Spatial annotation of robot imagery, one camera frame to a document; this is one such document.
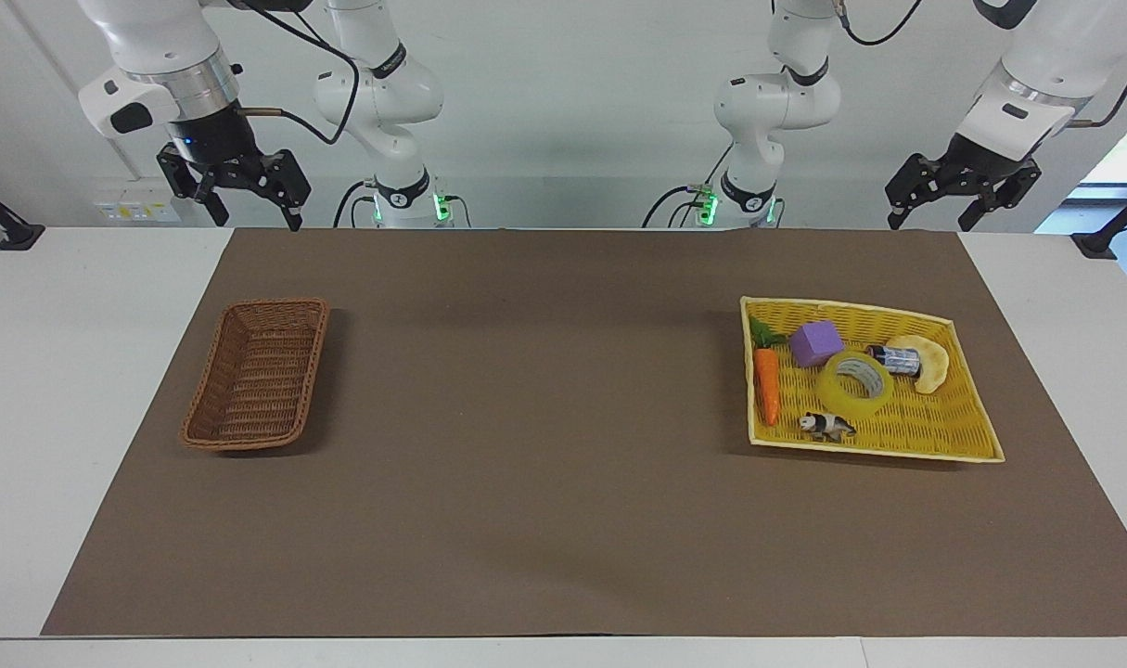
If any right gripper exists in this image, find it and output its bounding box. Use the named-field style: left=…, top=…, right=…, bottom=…
left=157, top=104, right=312, bottom=233

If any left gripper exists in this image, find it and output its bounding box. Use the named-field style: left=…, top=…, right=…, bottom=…
left=885, top=132, right=1044, bottom=233

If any brown wicker basket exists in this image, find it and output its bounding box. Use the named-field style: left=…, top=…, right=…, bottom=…
left=179, top=297, right=331, bottom=454

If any yellow woven basket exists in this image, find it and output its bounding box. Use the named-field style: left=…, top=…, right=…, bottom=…
left=739, top=295, right=1007, bottom=465

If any yellow tape roll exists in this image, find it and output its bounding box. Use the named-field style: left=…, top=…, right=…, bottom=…
left=814, top=349, right=896, bottom=421

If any black stand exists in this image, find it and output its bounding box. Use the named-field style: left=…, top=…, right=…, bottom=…
left=0, top=175, right=46, bottom=252
left=1070, top=181, right=1127, bottom=261

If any cream crescent bread toy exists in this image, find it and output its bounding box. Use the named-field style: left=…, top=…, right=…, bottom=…
left=884, top=334, right=950, bottom=396

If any purple cube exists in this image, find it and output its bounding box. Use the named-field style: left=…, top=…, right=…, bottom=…
left=788, top=320, right=847, bottom=370

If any panda figurine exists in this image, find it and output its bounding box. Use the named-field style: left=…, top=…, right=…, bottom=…
left=799, top=410, right=858, bottom=443

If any orange toy carrot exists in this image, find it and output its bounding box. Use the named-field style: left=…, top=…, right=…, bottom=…
left=748, top=316, right=790, bottom=429

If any white wall socket strip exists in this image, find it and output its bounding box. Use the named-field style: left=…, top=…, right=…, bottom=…
left=94, top=189, right=183, bottom=225

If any black cable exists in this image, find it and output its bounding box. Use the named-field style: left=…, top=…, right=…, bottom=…
left=332, top=179, right=379, bottom=229
left=1068, top=65, right=1127, bottom=129
left=233, top=0, right=363, bottom=148
left=641, top=139, right=736, bottom=229
left=832, top=0, right=928, bottom=48

